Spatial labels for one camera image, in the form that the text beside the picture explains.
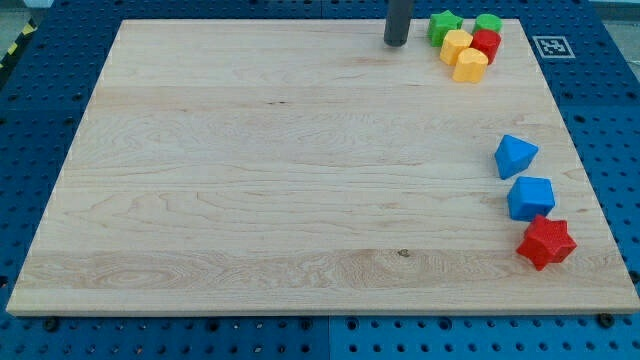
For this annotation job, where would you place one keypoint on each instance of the wooden board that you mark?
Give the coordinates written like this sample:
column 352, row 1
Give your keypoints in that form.
column 284, row 167

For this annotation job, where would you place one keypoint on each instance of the green star block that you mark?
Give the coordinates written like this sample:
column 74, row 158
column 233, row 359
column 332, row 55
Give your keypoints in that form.
column 440, row 24

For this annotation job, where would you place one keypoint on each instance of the red star block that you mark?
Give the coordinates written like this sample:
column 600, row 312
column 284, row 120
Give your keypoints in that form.
column 546, row 241

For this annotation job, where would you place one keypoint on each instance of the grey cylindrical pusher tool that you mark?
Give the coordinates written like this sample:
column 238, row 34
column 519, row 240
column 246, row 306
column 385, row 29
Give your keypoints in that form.
column 397, row 22

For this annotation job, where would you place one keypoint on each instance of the yellow heart block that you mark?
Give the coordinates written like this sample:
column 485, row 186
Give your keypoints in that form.
column 470, row 66

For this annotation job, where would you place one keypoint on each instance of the yellow hexagon block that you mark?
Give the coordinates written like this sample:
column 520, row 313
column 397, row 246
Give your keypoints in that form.
column 454, row 42

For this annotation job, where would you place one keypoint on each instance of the blue triangle block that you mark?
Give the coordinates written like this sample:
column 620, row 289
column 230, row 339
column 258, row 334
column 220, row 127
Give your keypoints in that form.
column 513, row 155

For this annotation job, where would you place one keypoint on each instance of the blue cube block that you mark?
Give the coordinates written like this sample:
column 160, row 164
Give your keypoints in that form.
column 529, row 197

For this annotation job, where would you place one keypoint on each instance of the red cylinder block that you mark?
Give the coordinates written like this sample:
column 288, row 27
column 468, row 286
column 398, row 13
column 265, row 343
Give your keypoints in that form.
column 487, row 42

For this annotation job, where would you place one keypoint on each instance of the green cylinder block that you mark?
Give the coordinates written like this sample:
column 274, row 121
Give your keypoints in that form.
column 487, row 21

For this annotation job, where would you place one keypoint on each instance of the white fiducial marker tag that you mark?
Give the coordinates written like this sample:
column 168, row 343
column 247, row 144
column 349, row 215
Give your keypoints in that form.
column 553, row 47

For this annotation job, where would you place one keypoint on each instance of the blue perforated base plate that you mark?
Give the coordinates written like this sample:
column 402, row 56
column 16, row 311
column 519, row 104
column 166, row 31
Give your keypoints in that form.
column 45, row 96

